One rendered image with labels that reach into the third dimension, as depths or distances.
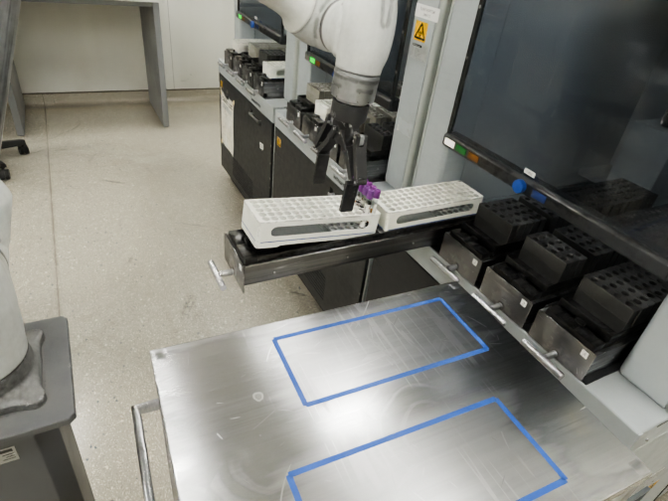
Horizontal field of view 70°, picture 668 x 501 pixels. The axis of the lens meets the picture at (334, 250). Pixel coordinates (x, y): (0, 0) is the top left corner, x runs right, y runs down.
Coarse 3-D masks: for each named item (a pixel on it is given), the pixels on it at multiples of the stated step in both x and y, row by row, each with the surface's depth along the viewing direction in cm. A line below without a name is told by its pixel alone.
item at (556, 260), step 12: (528, 240) 104; (540, 240) 104; (528, 252) 105; (540, 252) 102; (552, 252) 100; (528, 264) 106; (540, 264) 103; (552, 264) 100; (564, 264) 97; (552, 276) 100; (564, 276) 99
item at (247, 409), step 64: (320, 320) 84; (384, 320) 86; (448, 320) 87; (192, 384) 69; (256, 384) 71; (320, 384) 72; (384, 384) 73; (448, 384) 75; (512, 384) 76; (192, 448) 61; (256, 448) 62; (320, 448) 63; (384, 448) 64; (448, 448) 65; (512, 448) 66; (576, 448) 67
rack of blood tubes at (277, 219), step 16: (256, 208) 99; (272, 208) 101; (288, 208) 103; (304, 208) 105; (320, 208) 105; (336, 208) 107; (256, 224) 96; (272, 224) 96; (288, 224) 98; (304, 224) 100; (320, 224) 110; (336, 224) 109; (368, 224) 109; (256, 240) 97; (272, 240) 98; (304, 240) 102; (320, 240) 104
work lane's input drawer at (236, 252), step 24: (240, 240) 102; (336, 240) 109; (360, 240) 109; (384, 240) 111; (408, 240) 115; (432, 240) 119; (240, 264) 98; (264, 264) 99; (288, 264) 102; (312, 264) 105; (336, 264) 108
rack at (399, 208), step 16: (384, 192) 118; (400, 192) 121; (416, 192) 121; (432, 192) 121; (448, 192) 124; (464, 192) 124; (384, 208) 111; (400, 208) 113; (416, 208) 113; (432, 208) 116; (448, 208) 123; (464, 208) 124; (384, 224) 112; (400, 224) 113; (416, 224) 116
